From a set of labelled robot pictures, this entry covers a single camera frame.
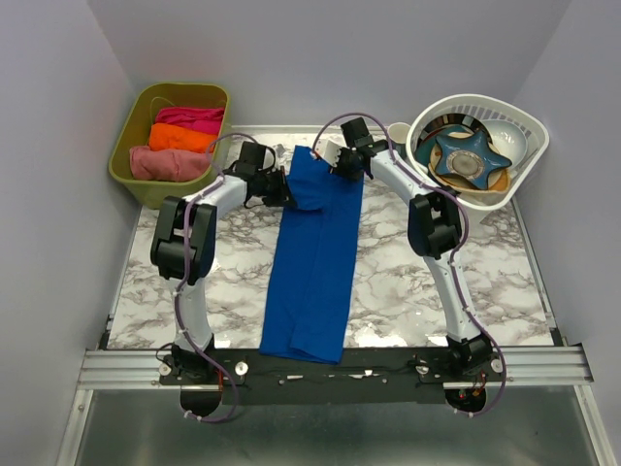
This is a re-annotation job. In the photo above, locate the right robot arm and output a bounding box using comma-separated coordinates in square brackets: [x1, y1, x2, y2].
[322, 112, 507, 381]

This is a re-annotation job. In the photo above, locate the teal plate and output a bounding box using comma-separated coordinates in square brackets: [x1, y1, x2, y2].
[414, 125, 473, 168]

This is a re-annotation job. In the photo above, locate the aluminium rail frame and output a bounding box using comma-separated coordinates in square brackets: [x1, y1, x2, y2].
[74, 345, 616, 465]

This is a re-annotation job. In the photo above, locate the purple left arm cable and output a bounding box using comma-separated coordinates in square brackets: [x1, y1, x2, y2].
[173, 133, 253, 423]

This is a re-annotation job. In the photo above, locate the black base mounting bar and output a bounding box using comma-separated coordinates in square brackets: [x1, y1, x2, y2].
[159, 346, 503, 406]

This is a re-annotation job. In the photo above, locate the olive green plastic bin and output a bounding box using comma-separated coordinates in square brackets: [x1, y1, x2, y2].
[109, 83, 231, 209]

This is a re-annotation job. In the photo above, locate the white plastic dish basket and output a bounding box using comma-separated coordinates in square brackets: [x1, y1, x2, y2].
[407, 93, 549, 223]

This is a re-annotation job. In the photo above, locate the orange rolled t shirt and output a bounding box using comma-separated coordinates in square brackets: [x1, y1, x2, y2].
[147, 123, 217, 153]

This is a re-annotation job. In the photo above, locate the blue star shaped dish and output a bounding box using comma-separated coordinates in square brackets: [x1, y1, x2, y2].
[429, 128, 513, 190]

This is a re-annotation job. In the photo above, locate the white bowl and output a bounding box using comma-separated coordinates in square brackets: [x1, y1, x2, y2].
[482, 119, 528, 169]

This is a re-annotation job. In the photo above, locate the magenta rolled t shirt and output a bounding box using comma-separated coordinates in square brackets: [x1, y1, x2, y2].
[154, 107, 225, 136]

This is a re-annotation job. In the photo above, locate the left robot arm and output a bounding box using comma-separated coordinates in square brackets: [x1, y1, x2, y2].
[150, 141, 295, 383]

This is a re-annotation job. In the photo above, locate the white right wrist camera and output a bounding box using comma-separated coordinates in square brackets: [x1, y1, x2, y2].
[313, 140, 343, 168]

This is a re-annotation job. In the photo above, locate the grey white mug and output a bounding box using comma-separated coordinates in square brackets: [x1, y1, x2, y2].
[387, 122, 410, 160]

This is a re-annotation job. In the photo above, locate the blue t shirt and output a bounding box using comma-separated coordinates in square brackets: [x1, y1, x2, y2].
[259, 146, 363, 364]

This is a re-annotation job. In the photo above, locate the pink rolled t shirt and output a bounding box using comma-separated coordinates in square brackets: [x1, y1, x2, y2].
[129, 146, 212, 183]

